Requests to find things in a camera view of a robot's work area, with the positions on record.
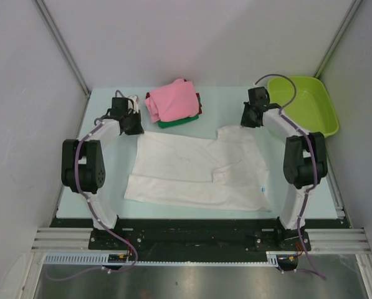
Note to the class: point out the grey aluminium corner post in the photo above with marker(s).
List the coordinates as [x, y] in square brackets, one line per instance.
[337, 38]
[54, 31]

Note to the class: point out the white t shirt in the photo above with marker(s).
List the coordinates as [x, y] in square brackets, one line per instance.
[227, 173]

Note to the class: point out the grey aluminium corner post left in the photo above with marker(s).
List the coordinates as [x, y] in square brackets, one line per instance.
[54, 31]

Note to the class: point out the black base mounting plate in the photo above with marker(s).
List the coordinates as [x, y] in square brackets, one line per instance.
[254, 234]

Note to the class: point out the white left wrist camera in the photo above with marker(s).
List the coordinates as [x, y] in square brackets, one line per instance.
[134, 103]

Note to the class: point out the aluminium frame rail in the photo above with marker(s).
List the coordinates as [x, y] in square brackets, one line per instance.
[323, 241]

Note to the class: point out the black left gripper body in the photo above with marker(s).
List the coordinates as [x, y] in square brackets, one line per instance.
[126, 113]

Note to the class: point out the pink folded t shirt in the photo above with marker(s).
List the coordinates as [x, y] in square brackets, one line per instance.
[173, 101]

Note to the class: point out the grey aluminium corner post right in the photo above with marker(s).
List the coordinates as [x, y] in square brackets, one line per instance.
[337, 38]

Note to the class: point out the lime green plastic basin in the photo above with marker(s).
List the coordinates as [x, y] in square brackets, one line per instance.
[312, 107]

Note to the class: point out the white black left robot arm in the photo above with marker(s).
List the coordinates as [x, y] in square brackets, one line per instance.
[83, 168]

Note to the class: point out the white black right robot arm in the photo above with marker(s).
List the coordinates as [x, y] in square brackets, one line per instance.
[305, 157]

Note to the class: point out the green folded t shirt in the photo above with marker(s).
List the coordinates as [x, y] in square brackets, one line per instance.
[169, 124]

